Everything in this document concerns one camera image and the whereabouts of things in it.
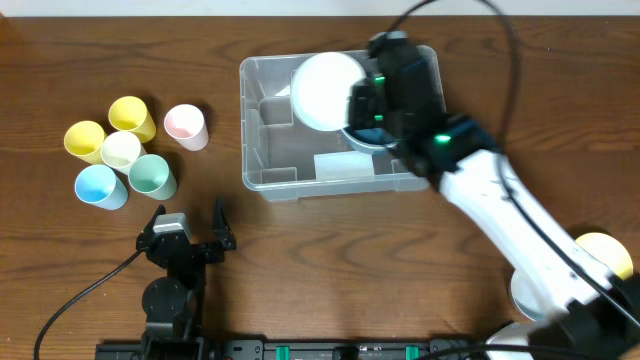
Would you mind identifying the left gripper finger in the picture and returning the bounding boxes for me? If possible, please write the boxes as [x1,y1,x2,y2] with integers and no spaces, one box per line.
[136,205,166,252]
[212,198,237,251]

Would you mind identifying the white small bowl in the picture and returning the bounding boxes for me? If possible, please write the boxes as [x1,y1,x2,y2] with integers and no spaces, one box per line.
[290,52,365,132]

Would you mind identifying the blue bowl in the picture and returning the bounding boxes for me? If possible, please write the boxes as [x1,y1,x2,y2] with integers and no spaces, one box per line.
[346,128,396,147]
[342,128,397,155]

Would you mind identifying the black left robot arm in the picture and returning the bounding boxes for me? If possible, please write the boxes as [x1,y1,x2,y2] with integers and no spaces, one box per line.
[136,199,237,340]

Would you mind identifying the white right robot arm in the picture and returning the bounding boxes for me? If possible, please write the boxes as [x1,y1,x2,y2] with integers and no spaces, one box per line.
[348,31,639,359]

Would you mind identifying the green cup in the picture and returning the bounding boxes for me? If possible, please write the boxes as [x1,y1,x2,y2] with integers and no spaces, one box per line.
[128,154,177,200]

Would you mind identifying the light blue cup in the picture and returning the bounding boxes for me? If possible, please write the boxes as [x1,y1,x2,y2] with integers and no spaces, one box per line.
[74,164,128,210]

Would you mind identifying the cream cup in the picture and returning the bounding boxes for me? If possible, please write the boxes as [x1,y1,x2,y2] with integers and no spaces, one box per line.
[101,131,147,175]

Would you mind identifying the clear plastic storage bin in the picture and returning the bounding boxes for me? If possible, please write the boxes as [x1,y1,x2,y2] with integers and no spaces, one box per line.
[239,53,428,202]

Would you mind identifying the pink cup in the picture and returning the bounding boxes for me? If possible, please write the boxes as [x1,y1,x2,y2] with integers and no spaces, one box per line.
[163,104,209,151]

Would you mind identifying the yellow cup left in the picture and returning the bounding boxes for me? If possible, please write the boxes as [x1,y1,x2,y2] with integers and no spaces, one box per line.
[63,120,107,164]

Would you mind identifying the yellow cup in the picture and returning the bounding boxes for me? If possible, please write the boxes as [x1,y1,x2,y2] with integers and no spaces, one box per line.
[63,120,107,164]
[108,96,156,143]

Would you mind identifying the yellow cup rear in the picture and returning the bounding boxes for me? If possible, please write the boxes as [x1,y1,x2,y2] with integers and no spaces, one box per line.
[108,96,156,143]

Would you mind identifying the light grey small bowl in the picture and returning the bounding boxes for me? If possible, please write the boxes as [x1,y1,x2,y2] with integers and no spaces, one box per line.
[509,269,548,321]

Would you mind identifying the yellow bowl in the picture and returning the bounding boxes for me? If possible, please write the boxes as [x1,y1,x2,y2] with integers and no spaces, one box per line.
[576,232,634,279]

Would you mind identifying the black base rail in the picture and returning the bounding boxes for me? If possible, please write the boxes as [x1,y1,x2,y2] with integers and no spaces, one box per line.
[94,338,596,360]

